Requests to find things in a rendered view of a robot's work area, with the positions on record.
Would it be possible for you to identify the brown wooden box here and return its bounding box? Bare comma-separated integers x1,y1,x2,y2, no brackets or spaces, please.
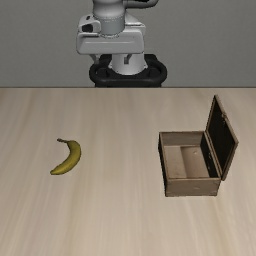
157,130,222,198

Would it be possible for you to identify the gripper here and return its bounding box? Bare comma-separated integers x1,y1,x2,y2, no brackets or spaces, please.
75,14,147,65

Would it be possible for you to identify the brown wooden box lid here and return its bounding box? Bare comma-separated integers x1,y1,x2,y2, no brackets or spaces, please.
203,94,240,182

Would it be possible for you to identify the yellow banana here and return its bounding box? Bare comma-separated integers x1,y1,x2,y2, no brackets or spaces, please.
49,137,82,176

